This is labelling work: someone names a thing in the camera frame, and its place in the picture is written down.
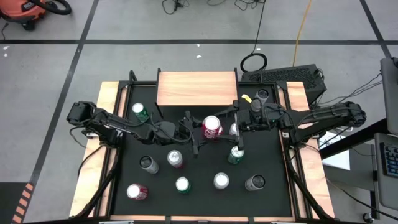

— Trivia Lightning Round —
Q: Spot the black table mat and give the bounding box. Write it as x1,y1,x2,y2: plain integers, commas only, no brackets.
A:
111,85,295,218

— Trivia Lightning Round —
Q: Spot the black diagonal beam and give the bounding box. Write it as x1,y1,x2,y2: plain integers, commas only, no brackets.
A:
319,118,389,160

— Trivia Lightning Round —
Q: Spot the red cola can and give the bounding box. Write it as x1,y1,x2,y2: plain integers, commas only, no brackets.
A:
201,114,224,140
126,183,149,201

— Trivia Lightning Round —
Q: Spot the green Sprite can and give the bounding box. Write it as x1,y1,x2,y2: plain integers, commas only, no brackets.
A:
227,146,245,165
131,102,151,123
175,176,192,195

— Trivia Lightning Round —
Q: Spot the white paper sheet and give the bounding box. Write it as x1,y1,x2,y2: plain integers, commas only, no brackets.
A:
318,130,351,171

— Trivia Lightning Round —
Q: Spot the grey equipment cart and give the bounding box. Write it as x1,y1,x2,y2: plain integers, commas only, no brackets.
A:
371,132,398,212

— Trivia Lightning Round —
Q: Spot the grey monitor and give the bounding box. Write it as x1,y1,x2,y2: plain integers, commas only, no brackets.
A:
379,57,398,136

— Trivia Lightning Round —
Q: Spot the black aluminium table frame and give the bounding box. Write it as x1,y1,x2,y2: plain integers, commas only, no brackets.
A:
70,70,336,224

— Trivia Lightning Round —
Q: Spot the dark keyboard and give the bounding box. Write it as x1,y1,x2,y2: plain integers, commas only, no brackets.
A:
379,142,398,179

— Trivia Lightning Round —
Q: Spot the white Celsius can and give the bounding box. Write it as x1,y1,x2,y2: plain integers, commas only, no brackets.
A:
139,155,160,175
254,88,270,105
244,174,266,192

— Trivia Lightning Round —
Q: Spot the black orange-striped floor mat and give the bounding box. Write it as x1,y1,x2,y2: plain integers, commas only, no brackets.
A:
0,182,35,224

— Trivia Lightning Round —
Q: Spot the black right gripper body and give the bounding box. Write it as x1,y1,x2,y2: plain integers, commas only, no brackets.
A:
235,101,282,150

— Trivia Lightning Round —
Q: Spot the black floor cable bundle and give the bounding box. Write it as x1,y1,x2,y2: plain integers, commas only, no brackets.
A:
161,0,189,16

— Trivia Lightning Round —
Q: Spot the black vacuum hose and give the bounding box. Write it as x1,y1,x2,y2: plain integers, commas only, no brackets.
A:
29,0,73,16

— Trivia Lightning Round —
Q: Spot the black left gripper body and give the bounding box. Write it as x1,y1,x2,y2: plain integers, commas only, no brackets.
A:
177,110,200,158

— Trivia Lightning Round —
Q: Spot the black coiled floor cable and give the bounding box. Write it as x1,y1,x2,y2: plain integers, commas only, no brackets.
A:
239,0,268,74

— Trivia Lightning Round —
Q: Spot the orange shop vacuum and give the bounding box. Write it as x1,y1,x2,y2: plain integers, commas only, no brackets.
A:
0,0,47,32

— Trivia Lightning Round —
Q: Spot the wooden shelf with black legs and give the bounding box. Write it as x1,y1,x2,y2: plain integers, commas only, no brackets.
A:
154,67,240,121

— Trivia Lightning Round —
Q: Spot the yellow floor cable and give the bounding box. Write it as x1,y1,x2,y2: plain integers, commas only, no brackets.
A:
292,0,313,68

